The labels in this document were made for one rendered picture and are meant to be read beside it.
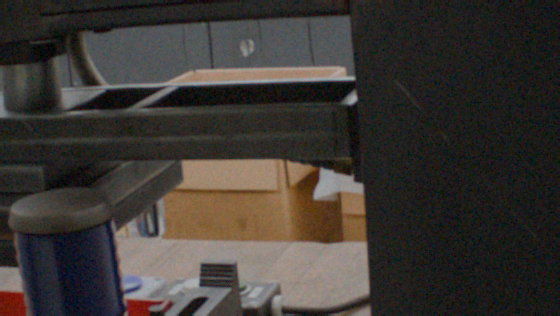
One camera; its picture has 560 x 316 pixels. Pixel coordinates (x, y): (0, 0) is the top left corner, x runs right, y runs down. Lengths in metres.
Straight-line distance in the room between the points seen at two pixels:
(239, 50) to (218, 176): 2.50
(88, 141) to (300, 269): 0.61
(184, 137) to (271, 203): 2.42
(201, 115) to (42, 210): 0.23
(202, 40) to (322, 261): 4.37
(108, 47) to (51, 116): 5.17
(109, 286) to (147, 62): 5.33
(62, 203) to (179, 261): 0.89
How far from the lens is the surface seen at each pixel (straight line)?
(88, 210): 0.40
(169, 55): 5.67
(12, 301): 1.07
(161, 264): 1.29
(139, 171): 0.72
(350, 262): 1.24
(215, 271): 0.99
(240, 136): 0.61
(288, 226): 3.05
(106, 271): 0.41
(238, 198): 3.06
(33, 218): 0.40
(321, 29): 5.36
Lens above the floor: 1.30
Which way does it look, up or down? 13 degrees down
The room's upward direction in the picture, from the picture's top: 5 degrees counter-clockwise
